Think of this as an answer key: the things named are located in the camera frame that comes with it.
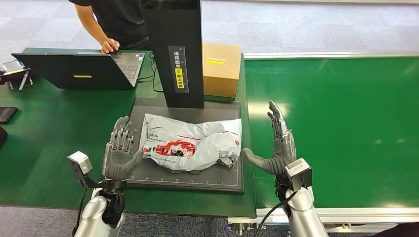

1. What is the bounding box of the person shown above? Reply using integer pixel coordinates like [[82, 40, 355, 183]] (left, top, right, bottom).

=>
[[69, 0, 151, 55]]

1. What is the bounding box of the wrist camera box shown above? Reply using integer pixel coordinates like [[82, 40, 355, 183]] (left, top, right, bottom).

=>
[[284, 158, 314, 193], [67, 151, 94, 190]]

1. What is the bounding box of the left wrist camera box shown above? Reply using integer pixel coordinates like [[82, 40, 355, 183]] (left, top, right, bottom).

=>
[[67, 151, 94, 190]]

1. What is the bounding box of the dark open laptop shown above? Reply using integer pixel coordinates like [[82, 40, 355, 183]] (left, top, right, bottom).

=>
[[11, 52, 145, 91]]

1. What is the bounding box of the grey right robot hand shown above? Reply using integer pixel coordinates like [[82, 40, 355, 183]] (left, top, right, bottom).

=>
[[242, 100, 297, 176]]

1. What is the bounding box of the phone on clear stand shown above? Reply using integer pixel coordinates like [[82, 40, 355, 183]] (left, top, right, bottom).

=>
[[0, 60, 34, 92]]

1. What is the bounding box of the brown cardboard box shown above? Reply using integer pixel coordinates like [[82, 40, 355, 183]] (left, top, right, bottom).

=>
[[201, 42, 243, 99]]

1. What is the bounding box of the green conveyor belt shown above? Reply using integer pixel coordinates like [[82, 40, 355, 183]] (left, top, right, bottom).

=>
[[227, 52, 419, 234]]

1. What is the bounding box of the black machine cable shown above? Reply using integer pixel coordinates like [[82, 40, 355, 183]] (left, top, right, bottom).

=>
[[135, 51, 165, 93]]

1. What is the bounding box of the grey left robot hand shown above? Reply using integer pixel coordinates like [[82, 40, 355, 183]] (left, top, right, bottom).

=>
[[101, 116, 145, 182]]

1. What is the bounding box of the black inbound scanning machine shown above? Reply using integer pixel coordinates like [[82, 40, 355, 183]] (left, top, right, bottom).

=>
[[126, 0, 245, 195]]

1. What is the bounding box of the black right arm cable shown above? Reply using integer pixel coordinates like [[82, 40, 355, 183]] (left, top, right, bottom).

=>
[[253, 191, 298, 237]]

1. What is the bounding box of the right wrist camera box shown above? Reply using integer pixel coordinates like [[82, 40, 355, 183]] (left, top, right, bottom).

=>
[[284, 158, 314, 193]]

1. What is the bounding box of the person's hand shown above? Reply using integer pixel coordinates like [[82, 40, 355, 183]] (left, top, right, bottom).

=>
[[100, 38, 121, 55]]

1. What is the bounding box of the white red-printed mailer package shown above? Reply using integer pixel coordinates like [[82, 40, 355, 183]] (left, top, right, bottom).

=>
[[139, 113, 243, 174]]

